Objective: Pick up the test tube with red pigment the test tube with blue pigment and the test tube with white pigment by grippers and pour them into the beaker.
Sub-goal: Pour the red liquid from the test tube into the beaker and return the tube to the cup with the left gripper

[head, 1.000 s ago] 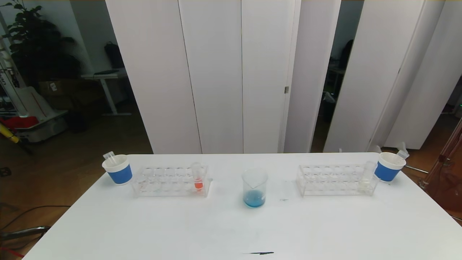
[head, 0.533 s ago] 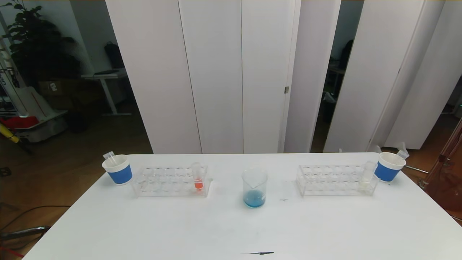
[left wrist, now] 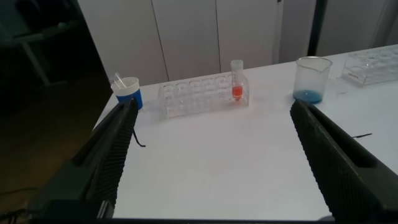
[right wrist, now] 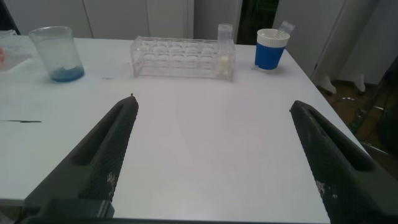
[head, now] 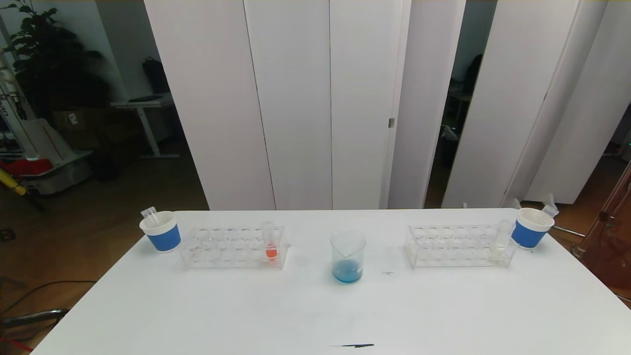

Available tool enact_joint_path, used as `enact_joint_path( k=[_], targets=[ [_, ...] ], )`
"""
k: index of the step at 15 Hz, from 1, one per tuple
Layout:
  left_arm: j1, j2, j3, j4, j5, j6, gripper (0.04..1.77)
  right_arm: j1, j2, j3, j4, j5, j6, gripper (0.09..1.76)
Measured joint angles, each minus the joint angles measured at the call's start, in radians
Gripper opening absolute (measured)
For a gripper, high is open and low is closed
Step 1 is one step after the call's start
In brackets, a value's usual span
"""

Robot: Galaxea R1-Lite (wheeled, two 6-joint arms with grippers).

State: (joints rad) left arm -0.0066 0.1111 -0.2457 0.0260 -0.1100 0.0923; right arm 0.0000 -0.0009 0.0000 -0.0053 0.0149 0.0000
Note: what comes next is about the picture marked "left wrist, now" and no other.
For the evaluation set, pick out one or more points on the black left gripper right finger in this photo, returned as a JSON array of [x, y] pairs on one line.
[[342, 174]]

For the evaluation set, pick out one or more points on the clear glass beaker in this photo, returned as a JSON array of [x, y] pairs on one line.
[[311, 84]]

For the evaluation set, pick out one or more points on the white office desk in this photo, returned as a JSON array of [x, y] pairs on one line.
[[31, 46]]

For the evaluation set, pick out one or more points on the clear plastic test tube rack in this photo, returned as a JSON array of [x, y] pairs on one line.
[[202, 96], [373, 68]]

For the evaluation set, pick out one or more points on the test tube with red liquid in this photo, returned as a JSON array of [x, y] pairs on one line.
[[237, 91]]

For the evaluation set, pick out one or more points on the test tube with blue liquid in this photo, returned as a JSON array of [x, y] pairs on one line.
[[118, 81]]

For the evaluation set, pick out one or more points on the blue white paper cup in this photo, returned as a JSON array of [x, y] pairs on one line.
[[130, 91]]

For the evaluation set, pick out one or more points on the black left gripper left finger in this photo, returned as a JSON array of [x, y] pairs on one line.
[[93, 169]]

